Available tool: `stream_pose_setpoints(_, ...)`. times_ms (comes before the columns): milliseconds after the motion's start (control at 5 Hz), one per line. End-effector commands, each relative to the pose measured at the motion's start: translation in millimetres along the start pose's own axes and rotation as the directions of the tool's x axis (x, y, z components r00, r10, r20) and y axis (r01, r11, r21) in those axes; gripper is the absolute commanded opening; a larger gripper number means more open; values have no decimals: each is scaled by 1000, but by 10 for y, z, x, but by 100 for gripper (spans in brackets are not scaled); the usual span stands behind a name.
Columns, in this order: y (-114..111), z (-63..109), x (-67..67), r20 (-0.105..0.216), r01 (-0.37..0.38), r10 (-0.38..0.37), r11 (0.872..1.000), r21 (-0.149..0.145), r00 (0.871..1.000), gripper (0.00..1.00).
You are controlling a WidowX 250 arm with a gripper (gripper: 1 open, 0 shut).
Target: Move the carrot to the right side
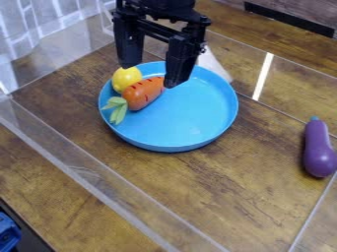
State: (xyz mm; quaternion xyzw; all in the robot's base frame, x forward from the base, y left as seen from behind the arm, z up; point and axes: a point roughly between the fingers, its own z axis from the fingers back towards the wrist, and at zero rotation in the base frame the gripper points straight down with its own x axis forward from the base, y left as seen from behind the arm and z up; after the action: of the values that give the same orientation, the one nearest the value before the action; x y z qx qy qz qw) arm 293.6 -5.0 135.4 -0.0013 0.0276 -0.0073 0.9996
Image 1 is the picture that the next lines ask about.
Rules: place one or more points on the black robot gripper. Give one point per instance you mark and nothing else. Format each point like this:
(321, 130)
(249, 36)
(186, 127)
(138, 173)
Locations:
(186, 43)

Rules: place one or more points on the orange toy carrot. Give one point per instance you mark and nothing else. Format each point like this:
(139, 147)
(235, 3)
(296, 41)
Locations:
(136, 96)

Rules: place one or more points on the yellow toy lemon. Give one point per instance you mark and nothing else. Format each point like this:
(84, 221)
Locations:
(124, 77)

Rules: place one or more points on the blue round plate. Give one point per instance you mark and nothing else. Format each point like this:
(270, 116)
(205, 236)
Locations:
(186, 118)

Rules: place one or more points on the black bar in background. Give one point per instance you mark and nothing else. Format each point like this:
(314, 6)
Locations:
(289, 19)

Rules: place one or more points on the purple toy eggplant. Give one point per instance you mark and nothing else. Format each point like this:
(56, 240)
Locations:
(320, 157)

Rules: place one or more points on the blue object at corner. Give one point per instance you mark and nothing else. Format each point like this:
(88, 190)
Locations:
(9, 234)

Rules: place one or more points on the clear acrylic enclosure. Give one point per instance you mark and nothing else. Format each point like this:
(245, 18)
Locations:
(95, 195)

